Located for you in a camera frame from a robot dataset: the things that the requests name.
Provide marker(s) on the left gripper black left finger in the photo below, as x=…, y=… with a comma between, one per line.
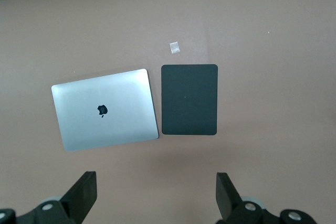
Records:
x=84, y=197

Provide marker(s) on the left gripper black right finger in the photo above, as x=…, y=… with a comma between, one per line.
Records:
x=225, y=197

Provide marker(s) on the black mouse pad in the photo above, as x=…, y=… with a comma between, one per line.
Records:
x=189, y=108

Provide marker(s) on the silver closed laptop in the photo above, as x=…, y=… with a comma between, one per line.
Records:
x=105, y=127

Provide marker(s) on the clear tape piece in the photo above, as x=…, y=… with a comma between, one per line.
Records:
x=174, y=47

